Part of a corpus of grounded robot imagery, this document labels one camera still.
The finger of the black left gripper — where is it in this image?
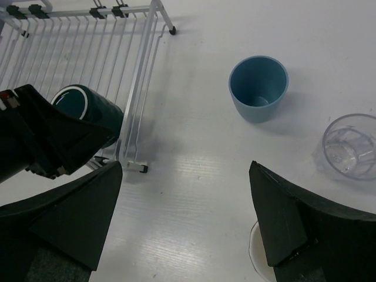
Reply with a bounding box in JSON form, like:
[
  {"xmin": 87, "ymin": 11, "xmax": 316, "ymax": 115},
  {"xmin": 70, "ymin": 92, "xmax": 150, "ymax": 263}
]
[{"xmin": 1, "ymin": 85, "xmax": 113, "ymax": 182}]

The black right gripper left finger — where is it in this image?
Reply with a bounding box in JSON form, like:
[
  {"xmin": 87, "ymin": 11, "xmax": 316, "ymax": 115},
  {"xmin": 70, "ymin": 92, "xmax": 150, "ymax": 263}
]
[{"xmin": 1, "ymin": 162, "xmax": 123, "ymax": 281}]

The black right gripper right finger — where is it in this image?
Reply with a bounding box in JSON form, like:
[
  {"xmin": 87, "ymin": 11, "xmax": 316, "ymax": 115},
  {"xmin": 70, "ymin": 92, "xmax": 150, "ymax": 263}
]
[{"xmin": 249, "ymin": 161, "xmax": 375, "ymax": 281}]

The dark green ceramic mug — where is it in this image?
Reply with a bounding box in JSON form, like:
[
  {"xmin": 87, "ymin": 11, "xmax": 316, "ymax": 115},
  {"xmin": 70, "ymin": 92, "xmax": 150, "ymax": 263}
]
[{"xmin": 51, "ymin": 84, "xmax": 123, "ymax": 148}]

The light blue plastic cup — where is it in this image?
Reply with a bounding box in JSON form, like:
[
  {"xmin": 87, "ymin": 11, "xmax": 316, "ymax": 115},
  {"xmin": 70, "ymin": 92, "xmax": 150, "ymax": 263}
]
[{"xmin": 228, "ymin": 55, "xmax": 289, "ymax": 123}]

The white ceramic mug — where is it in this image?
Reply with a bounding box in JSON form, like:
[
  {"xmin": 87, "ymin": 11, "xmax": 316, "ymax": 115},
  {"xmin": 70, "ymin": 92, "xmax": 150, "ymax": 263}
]
[{"xmin": 249, "ymin": 221, "xmax": 277, "ymax": 282}]

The clear plastic cup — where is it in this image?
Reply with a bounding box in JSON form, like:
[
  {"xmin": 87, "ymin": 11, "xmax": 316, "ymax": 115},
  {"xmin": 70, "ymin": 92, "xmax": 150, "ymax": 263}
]
[{"xmin": 312, "ymin": 113, "xmax": 375, "ymax": 182}]

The metal wire dish rack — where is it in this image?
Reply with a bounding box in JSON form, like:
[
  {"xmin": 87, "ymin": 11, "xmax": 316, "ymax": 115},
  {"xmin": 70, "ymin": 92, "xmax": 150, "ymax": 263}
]
[{"xmin": 1, "ymin": 1, "xmax": 176, "ymax": 173}]

